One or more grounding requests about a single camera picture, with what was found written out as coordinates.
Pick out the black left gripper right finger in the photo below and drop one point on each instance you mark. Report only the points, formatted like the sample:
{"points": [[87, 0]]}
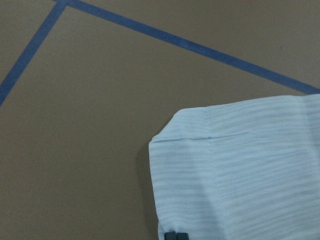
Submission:
{"points": [[182, 236]]}

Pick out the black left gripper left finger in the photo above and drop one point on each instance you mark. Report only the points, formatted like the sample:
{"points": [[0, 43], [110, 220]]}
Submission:
{"points": [[170, 236]]}

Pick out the light blue button-up shirt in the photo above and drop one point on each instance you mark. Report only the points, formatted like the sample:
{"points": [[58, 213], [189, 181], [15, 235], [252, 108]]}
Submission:
{"points": [[248, 170]]}

